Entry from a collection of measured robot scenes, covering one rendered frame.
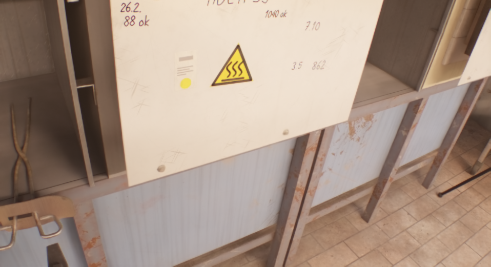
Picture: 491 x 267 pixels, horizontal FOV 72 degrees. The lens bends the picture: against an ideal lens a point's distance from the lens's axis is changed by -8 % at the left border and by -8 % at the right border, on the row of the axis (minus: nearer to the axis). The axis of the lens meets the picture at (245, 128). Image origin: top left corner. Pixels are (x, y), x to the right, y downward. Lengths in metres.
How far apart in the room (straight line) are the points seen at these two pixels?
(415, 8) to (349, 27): 0.70
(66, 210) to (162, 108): 0.33
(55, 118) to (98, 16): 0.50
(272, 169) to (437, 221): 1.31
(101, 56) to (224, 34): 0.24
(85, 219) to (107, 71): 0.40
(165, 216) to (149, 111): 0.55
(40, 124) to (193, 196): 0.50
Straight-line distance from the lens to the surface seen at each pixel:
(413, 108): 1.70
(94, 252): 1.08
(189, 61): 0.65
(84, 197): 0.91
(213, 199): 1.20
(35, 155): 1.01
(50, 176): 0.94
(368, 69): 1.61
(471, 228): 2.43
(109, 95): 0.77
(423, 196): 2.46
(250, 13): 0.67
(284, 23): 0.73
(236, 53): 0.69
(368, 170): 1.81
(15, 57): 1.36
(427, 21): 1.51
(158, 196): 1.08
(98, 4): 0.69
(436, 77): 1.65
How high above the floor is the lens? 1.46
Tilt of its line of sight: 35 degrees down
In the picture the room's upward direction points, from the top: 7 degrees clockwise
